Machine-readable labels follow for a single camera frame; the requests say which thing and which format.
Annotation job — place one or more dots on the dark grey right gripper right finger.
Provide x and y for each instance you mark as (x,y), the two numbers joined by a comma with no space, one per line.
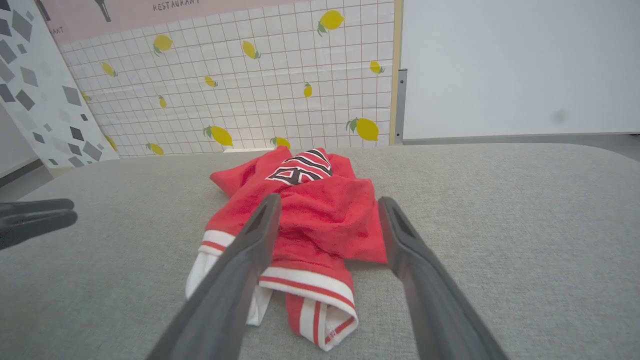
(430,290)

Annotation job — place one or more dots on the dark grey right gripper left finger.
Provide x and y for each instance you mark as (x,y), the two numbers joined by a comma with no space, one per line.
(235,280)

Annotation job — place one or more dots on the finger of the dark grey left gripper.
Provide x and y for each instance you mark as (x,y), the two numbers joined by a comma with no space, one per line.
(35,227)
(35,207)

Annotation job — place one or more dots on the red basketball jersey number 23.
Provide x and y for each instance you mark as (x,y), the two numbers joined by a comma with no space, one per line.
(320,210)

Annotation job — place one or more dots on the grey terrazzo pattern panel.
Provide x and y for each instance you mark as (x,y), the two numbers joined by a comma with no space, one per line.
(45,100)

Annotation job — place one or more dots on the white rectangular block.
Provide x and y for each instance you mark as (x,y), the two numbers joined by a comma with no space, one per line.
(250,149)

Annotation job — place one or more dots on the lemon print tile panel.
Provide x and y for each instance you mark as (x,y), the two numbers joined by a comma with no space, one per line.
(250,75)

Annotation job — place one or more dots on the pink restaurant poster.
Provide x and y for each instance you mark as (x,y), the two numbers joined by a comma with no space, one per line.
(125,15)

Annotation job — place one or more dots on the plain white board panel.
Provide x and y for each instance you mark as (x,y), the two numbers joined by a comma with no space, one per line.
(500,65)

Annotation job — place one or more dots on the grey metal post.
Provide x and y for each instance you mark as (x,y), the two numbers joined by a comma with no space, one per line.
(401,105)

